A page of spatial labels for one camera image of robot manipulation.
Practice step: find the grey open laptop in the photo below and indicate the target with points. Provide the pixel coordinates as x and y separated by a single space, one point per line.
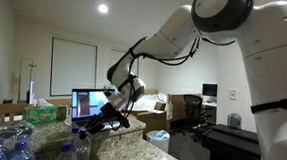
85 103

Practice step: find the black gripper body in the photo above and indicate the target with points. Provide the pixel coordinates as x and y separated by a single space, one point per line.
110 114

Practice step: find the round recessed ceiling light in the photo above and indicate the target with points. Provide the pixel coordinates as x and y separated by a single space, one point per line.
103 8

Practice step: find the white trash bin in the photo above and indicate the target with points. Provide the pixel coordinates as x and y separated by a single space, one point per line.
158 141

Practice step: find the white bedding pile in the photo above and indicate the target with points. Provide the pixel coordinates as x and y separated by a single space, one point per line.
153 102

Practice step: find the shrink-wrapped pack of water bottles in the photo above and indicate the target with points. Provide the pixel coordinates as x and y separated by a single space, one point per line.
5 150

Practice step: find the grey glass jar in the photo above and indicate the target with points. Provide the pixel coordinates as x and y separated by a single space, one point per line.
234 121

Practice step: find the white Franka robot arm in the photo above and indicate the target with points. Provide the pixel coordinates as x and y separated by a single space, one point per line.
277 81

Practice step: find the flat screen on stand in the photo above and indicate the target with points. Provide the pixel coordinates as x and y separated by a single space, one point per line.
31 93

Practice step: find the Fiji water bottle red flower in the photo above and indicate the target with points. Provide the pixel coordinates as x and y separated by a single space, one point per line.
85 151

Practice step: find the white wall light switch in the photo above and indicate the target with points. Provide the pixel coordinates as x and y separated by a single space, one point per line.
233 94

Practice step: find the green floral tissue box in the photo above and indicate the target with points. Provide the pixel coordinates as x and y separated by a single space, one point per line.
44 114

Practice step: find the brown cardboard box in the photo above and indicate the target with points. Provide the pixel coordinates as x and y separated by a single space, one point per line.
176 108

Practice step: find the black low cabinet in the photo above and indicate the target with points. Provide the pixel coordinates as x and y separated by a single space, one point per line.
229 152

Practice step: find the black mesh office chair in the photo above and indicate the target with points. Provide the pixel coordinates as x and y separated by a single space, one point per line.
193 109

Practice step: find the dark desktop computer monitor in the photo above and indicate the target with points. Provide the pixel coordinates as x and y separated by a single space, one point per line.
209 90

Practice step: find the clear water bottle blue cap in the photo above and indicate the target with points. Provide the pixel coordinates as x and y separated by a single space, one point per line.
74 130

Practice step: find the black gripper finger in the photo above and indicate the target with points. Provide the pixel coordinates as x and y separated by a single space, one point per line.
97 127
92 123

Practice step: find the clear crumpled plastic bag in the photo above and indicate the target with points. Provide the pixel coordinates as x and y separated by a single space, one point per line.
10 130

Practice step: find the large white window blind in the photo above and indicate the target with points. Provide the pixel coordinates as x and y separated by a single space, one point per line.
73 67

